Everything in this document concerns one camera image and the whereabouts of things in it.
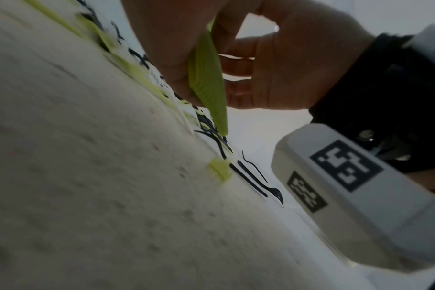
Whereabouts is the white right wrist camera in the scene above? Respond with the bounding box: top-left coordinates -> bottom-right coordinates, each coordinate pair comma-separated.
271,123 -> 435,273

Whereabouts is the person's right hand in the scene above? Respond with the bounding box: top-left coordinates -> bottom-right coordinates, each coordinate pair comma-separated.
217,0 -> 378,111

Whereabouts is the pile of black plastic forks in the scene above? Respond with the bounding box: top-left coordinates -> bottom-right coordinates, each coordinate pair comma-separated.
77,0 -> 286,209

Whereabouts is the person's left hand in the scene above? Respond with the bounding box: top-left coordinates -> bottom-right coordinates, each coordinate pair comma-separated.
120,0 -> 263,110

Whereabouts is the stack of green spoons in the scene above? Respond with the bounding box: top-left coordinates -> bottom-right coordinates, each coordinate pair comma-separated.
187,21 -> 230,136

